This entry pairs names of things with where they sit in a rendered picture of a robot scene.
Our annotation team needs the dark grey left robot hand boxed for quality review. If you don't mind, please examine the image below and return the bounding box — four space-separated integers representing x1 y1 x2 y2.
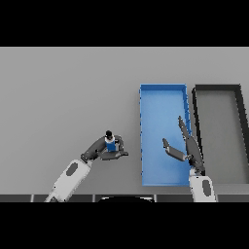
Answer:
80 134 129 164

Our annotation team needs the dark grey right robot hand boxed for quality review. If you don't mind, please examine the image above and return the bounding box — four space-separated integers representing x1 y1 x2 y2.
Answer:
161 115 206 176

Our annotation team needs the blue pipe with dark end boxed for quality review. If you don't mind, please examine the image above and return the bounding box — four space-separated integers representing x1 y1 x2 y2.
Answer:
104 129 118 153

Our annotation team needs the dark grey bin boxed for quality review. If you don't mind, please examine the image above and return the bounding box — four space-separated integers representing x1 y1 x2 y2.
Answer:
191 84 249 185

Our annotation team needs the blue bin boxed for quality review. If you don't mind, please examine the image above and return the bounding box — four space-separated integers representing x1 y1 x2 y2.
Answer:
138 83 193 188

